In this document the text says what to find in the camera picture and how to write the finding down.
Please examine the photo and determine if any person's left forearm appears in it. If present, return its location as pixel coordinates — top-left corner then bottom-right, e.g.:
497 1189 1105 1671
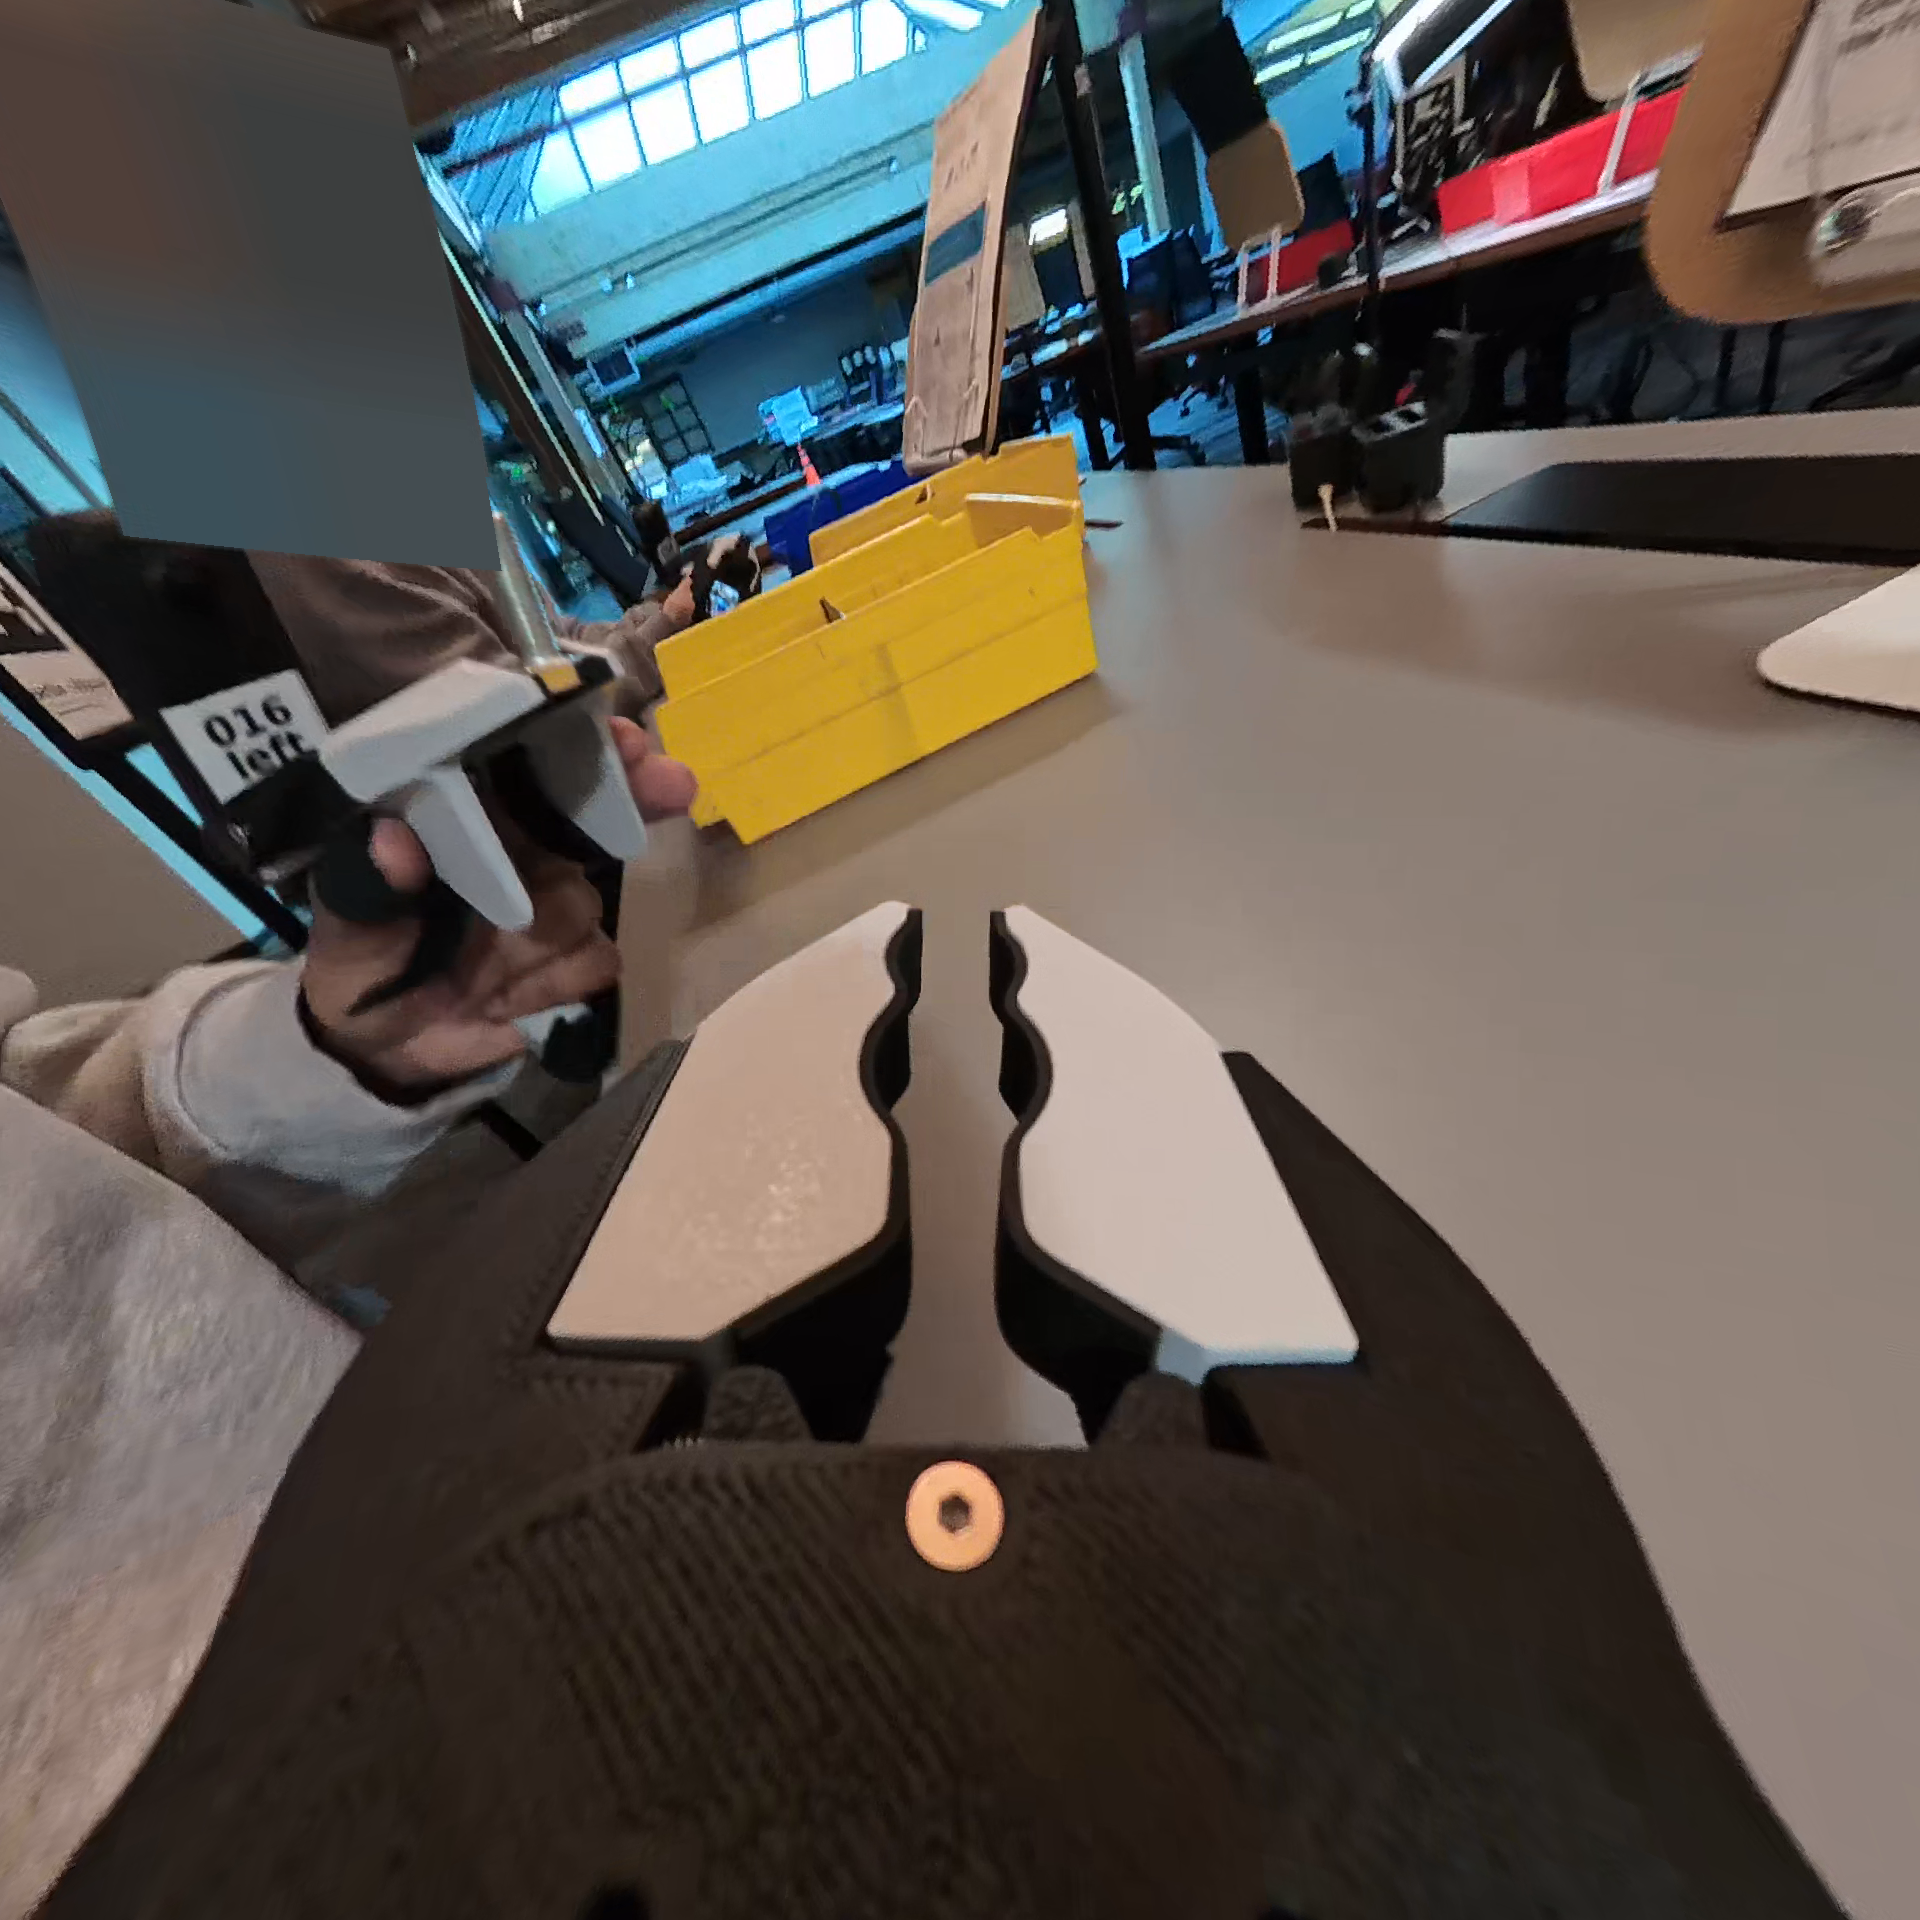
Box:
0 961 526 1246

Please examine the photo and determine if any small yellow storage bin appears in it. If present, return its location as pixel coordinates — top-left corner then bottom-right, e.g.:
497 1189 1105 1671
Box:
809 434 1085 567

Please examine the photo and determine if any wooden clipboard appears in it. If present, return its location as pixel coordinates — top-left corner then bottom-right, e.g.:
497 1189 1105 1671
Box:
1643 0 1920 326

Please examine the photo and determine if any small red storage bin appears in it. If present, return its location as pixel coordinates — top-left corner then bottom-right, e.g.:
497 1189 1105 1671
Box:
1241 226 1362 304

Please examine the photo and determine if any rounded cardboard board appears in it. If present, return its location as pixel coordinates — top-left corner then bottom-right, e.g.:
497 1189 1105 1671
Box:
1205 122 1306 238

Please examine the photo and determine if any blue storage bin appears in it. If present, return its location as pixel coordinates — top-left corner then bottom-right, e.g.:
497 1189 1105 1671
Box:
760 456 922 576

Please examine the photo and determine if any white clipped paper sheet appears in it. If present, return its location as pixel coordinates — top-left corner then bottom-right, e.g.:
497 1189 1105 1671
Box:
1724 0 1920 227

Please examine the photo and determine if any grey desk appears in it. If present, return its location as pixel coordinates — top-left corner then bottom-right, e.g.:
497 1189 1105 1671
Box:
614 404 1920 1920

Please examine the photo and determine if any another person's forearm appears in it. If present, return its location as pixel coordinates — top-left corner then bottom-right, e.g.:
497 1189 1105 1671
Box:
247 555 675 724

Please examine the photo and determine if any black metal pole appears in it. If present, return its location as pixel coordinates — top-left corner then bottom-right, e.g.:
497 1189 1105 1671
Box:
1042 0 1158 470

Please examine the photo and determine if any large yellow storage bin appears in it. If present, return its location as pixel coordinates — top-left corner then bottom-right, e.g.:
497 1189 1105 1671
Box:
652 504 1100 847

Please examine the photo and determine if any silver metal bolt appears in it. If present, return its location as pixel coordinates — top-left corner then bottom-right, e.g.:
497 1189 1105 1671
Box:
497 505 560 670

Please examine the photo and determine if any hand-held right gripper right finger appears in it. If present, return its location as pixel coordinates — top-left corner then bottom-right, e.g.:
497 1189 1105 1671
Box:
986 904 1365 1388

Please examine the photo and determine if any large red storage bin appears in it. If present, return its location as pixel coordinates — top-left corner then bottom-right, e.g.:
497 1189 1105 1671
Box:
1436 89 1689 234

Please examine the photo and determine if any skylight window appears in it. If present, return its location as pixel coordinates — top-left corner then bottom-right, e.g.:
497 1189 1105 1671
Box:
556 0 933 188

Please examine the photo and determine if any white tablet stand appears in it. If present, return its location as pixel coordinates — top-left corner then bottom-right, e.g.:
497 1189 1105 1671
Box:
1757 567 1920 715

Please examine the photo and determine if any person's left hand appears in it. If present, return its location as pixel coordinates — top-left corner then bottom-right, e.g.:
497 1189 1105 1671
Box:
297 718 703 1100

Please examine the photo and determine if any tall cardboard sheet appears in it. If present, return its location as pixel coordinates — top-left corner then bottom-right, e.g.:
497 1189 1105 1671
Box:
901 7 1051 475

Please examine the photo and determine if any black charger dock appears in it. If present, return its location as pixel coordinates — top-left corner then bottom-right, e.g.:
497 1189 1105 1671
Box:
1288 331 1450 522

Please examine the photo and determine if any dark desk mat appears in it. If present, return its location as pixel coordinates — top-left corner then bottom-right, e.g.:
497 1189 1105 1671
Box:
1440 461 1920 567

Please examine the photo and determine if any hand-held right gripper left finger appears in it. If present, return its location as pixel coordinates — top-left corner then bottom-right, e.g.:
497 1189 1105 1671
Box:
544 900 924 1368

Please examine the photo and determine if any wooden background table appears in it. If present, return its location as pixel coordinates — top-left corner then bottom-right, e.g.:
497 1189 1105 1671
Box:
1137 178 1659 372

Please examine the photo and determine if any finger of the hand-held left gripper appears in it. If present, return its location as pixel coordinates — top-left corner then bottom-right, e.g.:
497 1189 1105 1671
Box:
560 715 649 869
320 661 544 933

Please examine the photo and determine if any printed marker sign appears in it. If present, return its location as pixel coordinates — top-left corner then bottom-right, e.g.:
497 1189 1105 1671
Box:
0 563 129 741

